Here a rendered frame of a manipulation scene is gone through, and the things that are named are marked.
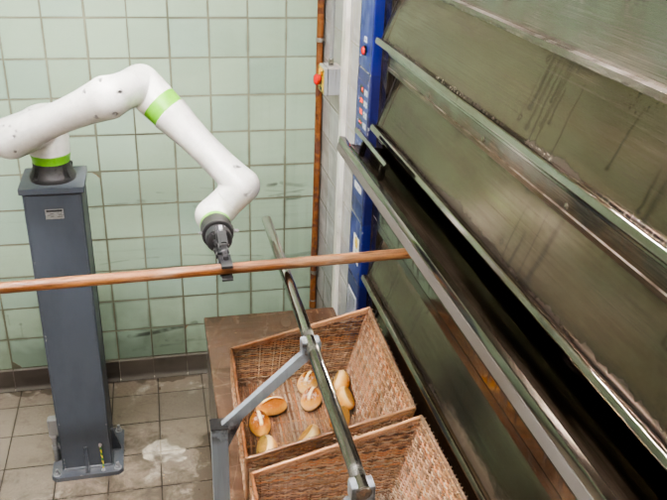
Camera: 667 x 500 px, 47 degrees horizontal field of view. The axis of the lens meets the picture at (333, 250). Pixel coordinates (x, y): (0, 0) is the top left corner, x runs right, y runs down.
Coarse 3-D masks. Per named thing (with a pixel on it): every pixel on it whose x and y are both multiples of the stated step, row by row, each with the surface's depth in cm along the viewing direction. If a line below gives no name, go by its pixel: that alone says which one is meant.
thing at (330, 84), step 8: (320, 64) 289; (328, 64) 288; (336, 64) 288; (320, 72) 289; (328, 72) 283; (336, 72) 284; (328, 80) 284; (336, 80) 285; (320, 88) 291; (328, 88) 286; (336, 88) 286
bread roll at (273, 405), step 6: (270, 396) 247; (276, 396) 248; (264, 402) 245; (270, 402) 245; (276, 402) 246; (282, 402) 247; (258, 408) 246; (264, 408) 245; (270, 408) 245; (276, 408) 245; (282, 408) 247; (270, 414) 245; (276, 414) 246
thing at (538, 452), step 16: (384, 224) 244; (416, 272) 216; (448, 320) 194; (464, 336) 184; (480, 368) 175; (496, 384) 167; (496, 400) 168; (512, 416) 160; (528, 432) 154; (544, 464) 148; (560, 480) 142
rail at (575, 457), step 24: (360, 168) 212; (384, 192) 195; (432, 264) 161; (456, 288) 151; (480, 336) 137; (504, 360) 129; (528, 384) 123; (552, 432) 114; (576, 456) 108; (600, 480) 104
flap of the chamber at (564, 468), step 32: (416, 192) 207; (416, 224) 185; (448, 224) 190; (416, 256) 169; (448, 256) 171; (480, 288) 159; (512, 320) 148; (480, 352) 137; (512, 352) 136; (544, 352) 139; (544, 384) 129; (576, 384) 131; (576, 416) 122; (608, 416) 124; (544, 448) 115; (608, 448) 115; (640, 448) 117; (576, 480) 107; (608, 480) 108; (640, 480) 110
